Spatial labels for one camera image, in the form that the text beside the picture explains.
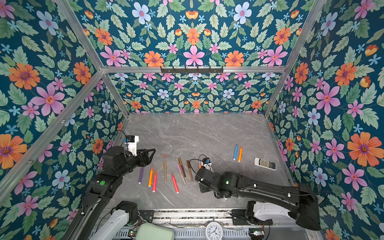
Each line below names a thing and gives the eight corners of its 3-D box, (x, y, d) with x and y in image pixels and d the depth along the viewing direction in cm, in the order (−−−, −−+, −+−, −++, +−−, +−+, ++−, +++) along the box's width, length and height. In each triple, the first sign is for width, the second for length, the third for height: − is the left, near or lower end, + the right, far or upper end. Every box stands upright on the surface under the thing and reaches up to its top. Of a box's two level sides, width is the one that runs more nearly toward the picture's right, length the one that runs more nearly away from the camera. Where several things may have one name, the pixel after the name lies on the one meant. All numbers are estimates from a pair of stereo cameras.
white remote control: (253, 164, 94) (254, 162, 93) (254, 157, 97) (255, 156, 96) (275, 170, 92) (276, 169, 90) (275, 163, 95) (276, 162, 93)
